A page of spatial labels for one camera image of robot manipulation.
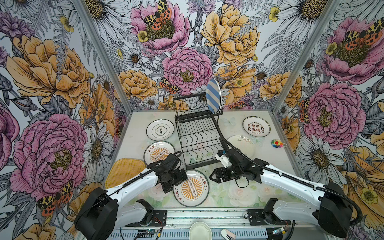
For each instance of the orange sunburst plate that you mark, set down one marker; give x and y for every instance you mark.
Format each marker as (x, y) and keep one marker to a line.
(158, 151)
(193, 191)

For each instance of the rainbow sunflower plush toy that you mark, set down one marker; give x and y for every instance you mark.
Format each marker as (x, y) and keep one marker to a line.
(278, 144)

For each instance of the white round bowl below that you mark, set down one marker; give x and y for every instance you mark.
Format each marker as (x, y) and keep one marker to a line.
(200, 231)

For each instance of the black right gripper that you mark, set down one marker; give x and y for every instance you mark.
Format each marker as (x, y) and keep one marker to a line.
(223, 175)

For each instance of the small white pink object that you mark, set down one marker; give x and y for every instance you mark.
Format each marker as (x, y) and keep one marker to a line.
(227, 235)

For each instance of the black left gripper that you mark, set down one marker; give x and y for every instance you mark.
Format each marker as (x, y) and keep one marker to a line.
(165, 186)

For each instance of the white grey emblem plate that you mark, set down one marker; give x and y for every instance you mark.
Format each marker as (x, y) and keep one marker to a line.
(160, 130)

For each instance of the red character white plate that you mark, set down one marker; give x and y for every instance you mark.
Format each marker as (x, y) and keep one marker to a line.
(256, 126)

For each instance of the blue white striped plate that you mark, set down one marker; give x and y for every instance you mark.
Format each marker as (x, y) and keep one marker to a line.
(213, 96)

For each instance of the yellow woven placemat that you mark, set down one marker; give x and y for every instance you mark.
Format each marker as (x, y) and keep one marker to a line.
(123, 170)

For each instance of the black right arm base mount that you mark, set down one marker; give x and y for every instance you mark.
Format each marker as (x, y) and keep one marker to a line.
(265, 216)

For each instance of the black wire dish rack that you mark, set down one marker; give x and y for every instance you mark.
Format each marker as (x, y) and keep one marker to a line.
(199, 133)

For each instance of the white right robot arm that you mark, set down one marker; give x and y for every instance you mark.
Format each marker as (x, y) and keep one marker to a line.
(325, 206)

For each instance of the cream floral oval plate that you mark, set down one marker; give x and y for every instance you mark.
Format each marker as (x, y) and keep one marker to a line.
(245, 145)

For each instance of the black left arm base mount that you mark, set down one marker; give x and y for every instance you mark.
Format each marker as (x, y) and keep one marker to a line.
(150, 217)

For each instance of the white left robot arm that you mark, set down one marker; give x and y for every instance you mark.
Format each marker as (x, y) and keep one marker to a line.
(106, 210)

